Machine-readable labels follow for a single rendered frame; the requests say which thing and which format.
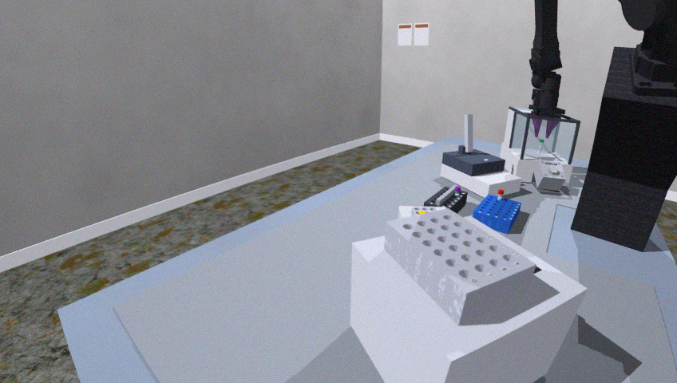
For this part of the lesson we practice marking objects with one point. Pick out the white block with grey holes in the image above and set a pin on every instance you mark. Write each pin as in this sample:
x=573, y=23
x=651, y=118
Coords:
x=407, y=211

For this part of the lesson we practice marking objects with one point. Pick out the white block with round holes on base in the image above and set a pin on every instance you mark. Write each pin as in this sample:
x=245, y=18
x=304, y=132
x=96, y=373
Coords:
x=421, y=322

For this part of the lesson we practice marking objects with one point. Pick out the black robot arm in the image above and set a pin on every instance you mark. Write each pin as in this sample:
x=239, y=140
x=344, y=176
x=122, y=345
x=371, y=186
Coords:
x=653, y=62

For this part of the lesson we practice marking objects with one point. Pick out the blue tube rack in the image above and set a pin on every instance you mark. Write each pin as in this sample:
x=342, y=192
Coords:
x=497, y=219

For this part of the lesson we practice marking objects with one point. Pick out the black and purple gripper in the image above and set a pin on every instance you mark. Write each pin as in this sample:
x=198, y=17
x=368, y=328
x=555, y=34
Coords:
x=547, y=105

